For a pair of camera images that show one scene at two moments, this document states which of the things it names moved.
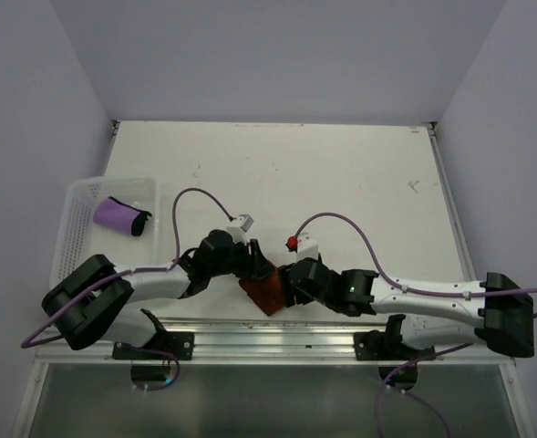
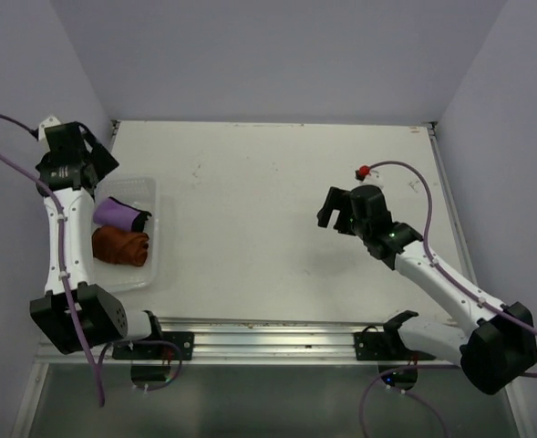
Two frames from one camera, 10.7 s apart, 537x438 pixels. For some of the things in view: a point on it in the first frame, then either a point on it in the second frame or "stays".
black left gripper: x=254 y=264 -> x=104 y=163
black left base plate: x=180 y=344 stays
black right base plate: x=374 y=346 stays
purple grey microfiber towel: x=115 y=214 stays
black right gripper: x=300 y=297 -> x=337 y=199
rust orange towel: x=265 y=291 -> x=118 y=245
